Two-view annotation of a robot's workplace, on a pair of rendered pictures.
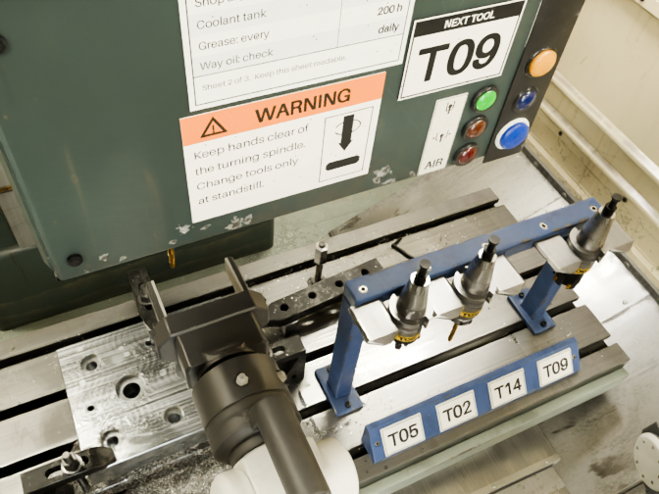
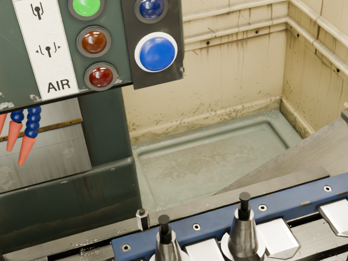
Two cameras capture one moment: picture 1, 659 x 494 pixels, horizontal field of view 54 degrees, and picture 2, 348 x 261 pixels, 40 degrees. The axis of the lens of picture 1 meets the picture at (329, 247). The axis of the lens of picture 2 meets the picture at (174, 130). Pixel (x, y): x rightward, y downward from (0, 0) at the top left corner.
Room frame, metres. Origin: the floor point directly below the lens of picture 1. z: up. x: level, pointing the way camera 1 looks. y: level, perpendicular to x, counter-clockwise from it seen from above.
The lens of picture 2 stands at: (0.15, -0.27, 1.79)
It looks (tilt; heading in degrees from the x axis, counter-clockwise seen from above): 39 degrees down; 17
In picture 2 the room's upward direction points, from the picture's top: 5 degrees counter-clockwise
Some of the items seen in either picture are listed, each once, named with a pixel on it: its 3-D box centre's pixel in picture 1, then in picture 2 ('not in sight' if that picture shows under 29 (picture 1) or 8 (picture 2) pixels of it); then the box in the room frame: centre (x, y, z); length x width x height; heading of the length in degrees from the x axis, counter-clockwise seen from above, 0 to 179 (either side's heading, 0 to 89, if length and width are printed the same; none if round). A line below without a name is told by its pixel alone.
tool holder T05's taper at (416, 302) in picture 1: (415, 293); (168, 252); (0.52, -0.13, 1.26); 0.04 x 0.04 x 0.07
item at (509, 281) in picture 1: (502, 276); (277, 239); (0.61, -0.27, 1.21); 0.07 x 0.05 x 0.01; 31
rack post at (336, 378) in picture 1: (346, 349); not in sight; (0.54, -0.05, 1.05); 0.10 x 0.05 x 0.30; 31
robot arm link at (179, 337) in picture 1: (228, 363); not in sight; (0.31, 0.09, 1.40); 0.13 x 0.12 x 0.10; 121
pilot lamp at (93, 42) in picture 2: (476, 128); (93, 42); (0.45, -0.11, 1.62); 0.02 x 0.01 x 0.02; 121
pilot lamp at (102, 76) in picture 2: (467, 155); (101, 76); (0.45, -0.11, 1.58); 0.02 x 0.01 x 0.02; 121
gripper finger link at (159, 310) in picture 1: (155, 309); not in sight; (0.36, 0.17, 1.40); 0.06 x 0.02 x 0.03; 31
